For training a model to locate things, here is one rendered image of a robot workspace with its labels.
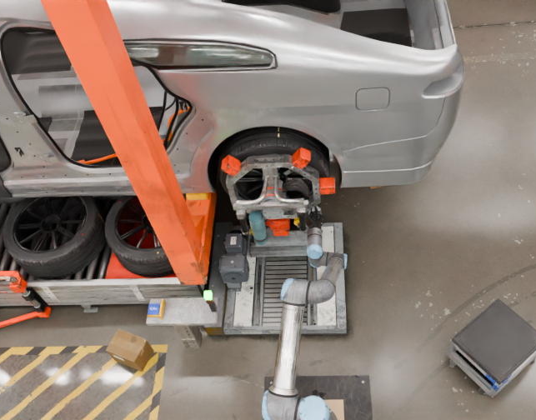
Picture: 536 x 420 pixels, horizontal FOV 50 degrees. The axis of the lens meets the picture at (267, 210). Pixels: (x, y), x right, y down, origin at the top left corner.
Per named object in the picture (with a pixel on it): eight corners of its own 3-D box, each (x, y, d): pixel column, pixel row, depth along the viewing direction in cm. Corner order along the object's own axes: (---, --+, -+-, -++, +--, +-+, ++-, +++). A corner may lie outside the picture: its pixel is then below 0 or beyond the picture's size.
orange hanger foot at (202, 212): (217, 195, 390) (207, 161, 362) (209, 262, 360) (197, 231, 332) (193, 196, 392) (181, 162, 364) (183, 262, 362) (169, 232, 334)
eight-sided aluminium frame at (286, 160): (322, 209, 366) (318, 152, 322) (322, 217, 362) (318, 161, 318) (237, 212, 372) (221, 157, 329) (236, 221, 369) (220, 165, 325)
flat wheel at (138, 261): (198, 189, 428) (191, 168, 409) (216, 262, 388) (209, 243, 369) (111, 213, 424) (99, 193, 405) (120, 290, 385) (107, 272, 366)
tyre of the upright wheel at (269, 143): (350, 142, 352) (256, 97, 326) (352, 172, 338) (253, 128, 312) (291, 197, 399) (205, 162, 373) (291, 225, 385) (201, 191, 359)
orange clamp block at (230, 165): (241, 160, 333) (228, 153, 328) (240, 171, 328) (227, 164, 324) (234, 167, 337) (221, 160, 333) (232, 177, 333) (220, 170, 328)
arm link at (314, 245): (307, 260, 347) (306, 251, 339) (307, 242, 354) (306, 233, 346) (323, 259, 345) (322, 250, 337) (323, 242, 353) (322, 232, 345)
